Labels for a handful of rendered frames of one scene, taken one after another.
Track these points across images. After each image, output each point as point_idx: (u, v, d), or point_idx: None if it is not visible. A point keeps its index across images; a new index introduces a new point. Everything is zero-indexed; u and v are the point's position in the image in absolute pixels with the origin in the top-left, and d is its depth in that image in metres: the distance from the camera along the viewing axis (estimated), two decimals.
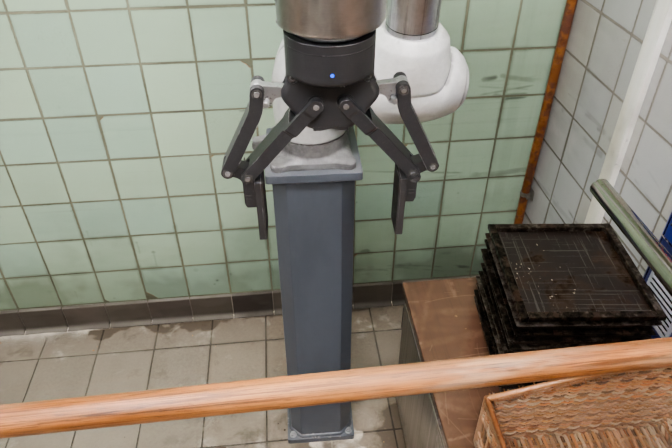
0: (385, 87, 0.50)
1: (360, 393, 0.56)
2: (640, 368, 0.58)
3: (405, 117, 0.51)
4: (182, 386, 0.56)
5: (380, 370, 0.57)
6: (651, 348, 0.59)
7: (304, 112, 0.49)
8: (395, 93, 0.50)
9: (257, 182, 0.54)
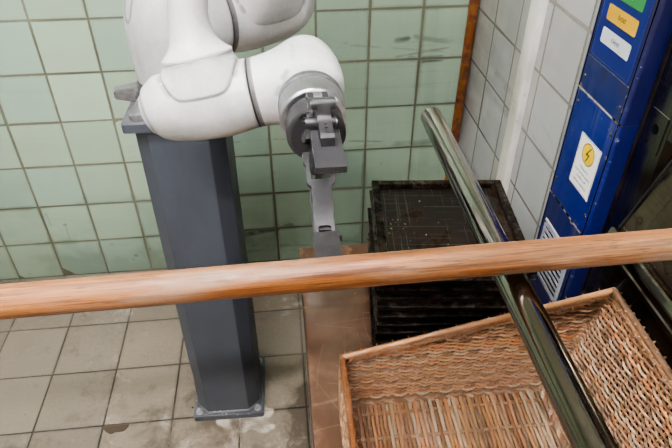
0: None
1: (37, 306, 0.48)
2: (376, 282, 0.51)
3: (308, 105, 0.65)
4: None
5: (66, 281, 0.49)
6: (389, 259, 0.51)
7: (304, 166, 0.71)
8: None
9: (314, 234, 0.67)
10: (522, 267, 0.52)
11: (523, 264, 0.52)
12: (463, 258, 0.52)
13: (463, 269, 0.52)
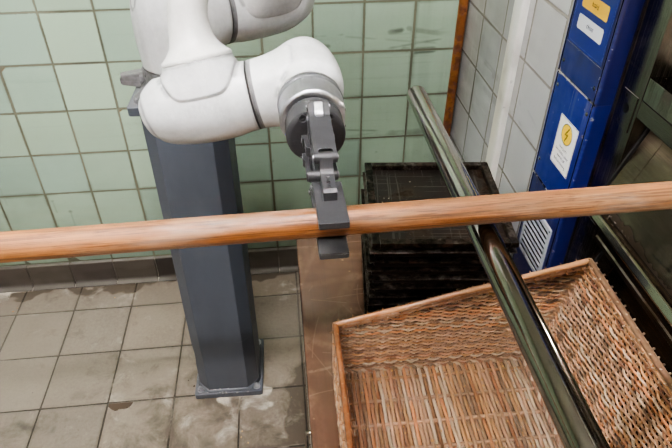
0: None
1: (60, 248, 0.55)
2: (359, 229, 0.58)
3: (309, 126, 0.65)
4: None
5: (85, 227, 0.56)
6: (371, 209, 0.58)
7: (304, 166, 0.70)
8: (314, 114, 0.66)
9: None
10: (490, 217, 0.59)
11: (490, 215, 0.59)
12: (437, 208, 0.58)
13: (437, 218, 0.58)
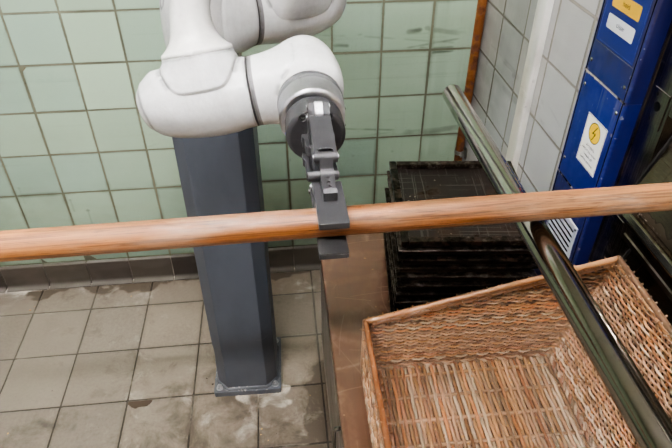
0: None
1: (60, 247, 0.55)
2: (359, 229, 0.58)
3: (309, 126, 0.64)
4: None
5: (85, 226, 0.56)
6: (371, 209, 0.58)
7: (303, 165, 0.70)
8: (314, 114, 0.66)
9: None
10: (489, 217, 0.59)
11: (490, 215, 0.59)
12: (437, 209, 0.58)
13: (437, 219, 0.58)
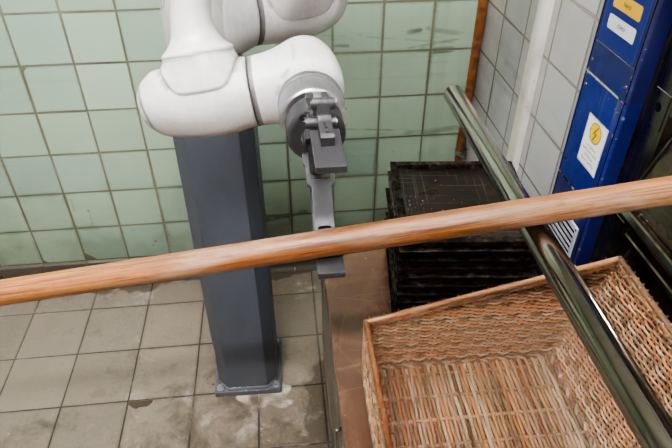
0: (313, 109, 0.68)
1: (96, 283, 0.64)
2: (351, 249, 0.62)
3: (308, 105, 0.65)
4: None
5: (115, 263, 0.65)
6: (360, 229, 0.62)
7: (304, 166, 0.71)
8: None
9: None
10: (477, 228, 0.60)
11: (477, 226, 0.60)
12: (424, 224, 0.61)
13: (424, 233, 0.61)
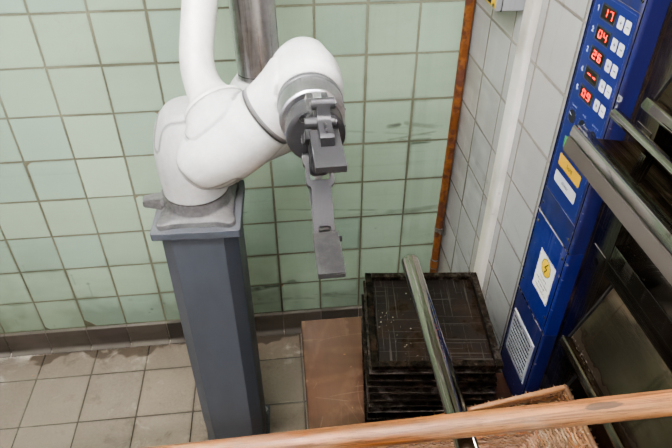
0: (312, 109, 0.68)
1: None
2: None
3: (307, 106, 0.65)
4: None
5: None
6: (314, 437, 0.74)
7: (303, 167, 0.71)
8: None
9: (314, 235, 0.67)
10: (410, 441, 0.72)
11: (410, 439, 0.72)
12: (366, 436, 0.73)
13: (367, 443, 0.73)
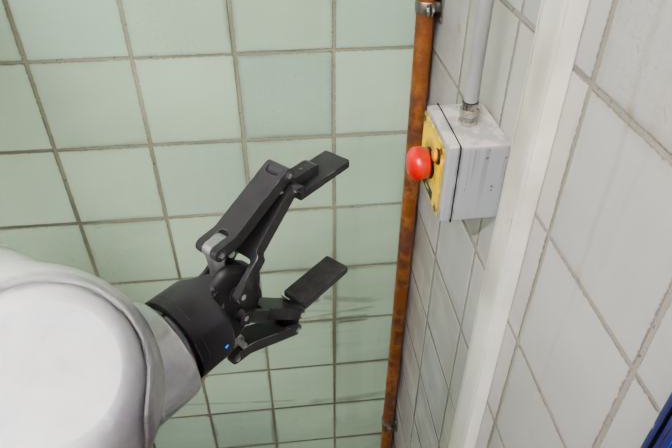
0: (217, 264, 0.46)
1: None
2: None
3: (245, 235, 0.47)
4: None
5: None
6: None
7: (250, 322, 0.51)
8: (222, 252, 0.46)
9: (304, 306, 0.58)
10: None
11: None
12: None
13: None
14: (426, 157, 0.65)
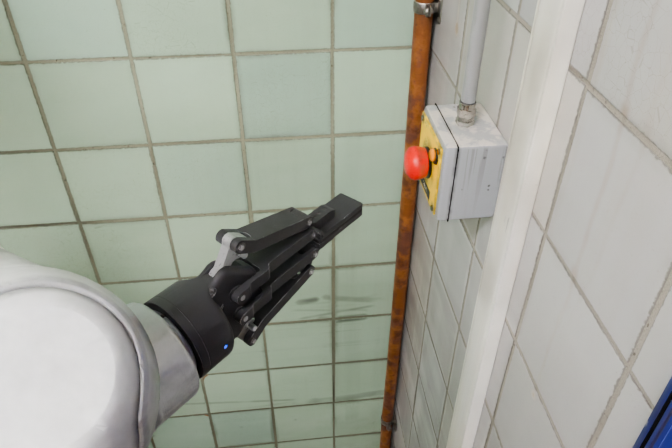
0: (228, 259, 0.47)
1: None
2: None
3: (262, 246, 0.49)
4: None
5: None
6: None
7: (253, 314, 0.51)
8: (236, 250, 0.48)
9: (317, 245, 0.56)
10: None
11: None
12: None
13: None
14: (424, 157, 0.66)
